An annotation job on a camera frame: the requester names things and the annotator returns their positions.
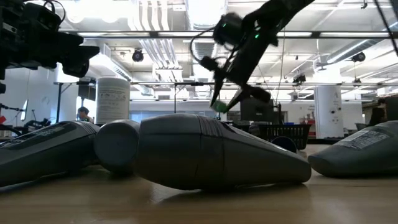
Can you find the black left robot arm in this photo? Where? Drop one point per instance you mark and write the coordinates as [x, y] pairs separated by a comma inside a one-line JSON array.
[[6, 46]]

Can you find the green travel shampoo bottle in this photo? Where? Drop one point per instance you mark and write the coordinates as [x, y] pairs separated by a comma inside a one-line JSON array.
[[220, 106]]

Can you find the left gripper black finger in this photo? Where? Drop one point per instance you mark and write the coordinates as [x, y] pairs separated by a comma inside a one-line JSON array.
[[79, 48], [76, 68]]

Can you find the black monitor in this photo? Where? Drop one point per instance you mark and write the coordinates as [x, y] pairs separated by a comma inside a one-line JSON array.
[[258, 113]]

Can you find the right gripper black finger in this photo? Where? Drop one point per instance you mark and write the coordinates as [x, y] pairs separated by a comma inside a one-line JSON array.
[[245, 93], [217, 90]]

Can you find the black ceiling spotlight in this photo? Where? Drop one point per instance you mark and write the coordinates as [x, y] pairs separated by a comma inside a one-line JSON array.
[[299, 78], [359, 57], [137, 56]]

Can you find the white round column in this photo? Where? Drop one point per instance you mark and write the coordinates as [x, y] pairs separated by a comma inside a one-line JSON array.
[[329, 112]]

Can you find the person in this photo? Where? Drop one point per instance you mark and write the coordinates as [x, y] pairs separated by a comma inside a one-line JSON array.
[[83, 113]]

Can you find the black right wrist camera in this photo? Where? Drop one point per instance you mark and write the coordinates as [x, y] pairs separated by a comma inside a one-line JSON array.
[[228, 29]]

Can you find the overhead rig beam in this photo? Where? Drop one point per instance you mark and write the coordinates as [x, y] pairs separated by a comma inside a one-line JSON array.
[[174, 34]]

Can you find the red background cart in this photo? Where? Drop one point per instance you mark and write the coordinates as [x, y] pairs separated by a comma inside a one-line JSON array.
[[308, 124]]

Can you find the white wipes canister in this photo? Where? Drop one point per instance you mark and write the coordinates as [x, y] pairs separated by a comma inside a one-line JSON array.
[[112, 99]]

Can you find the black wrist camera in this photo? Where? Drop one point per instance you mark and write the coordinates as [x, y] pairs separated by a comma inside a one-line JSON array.
[[40, 17], [228, 29]]

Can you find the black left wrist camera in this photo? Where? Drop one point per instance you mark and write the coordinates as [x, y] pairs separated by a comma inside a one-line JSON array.
[[40, 17]]

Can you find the black slotted plastic basket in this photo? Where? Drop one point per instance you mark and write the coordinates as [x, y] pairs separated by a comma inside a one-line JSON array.
[[289, 132]]

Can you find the background robot equipment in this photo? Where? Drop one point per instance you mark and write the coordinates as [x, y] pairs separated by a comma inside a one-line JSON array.
[[34, 124]]

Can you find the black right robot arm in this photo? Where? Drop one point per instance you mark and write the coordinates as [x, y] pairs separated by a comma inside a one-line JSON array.
[[286, 9]]

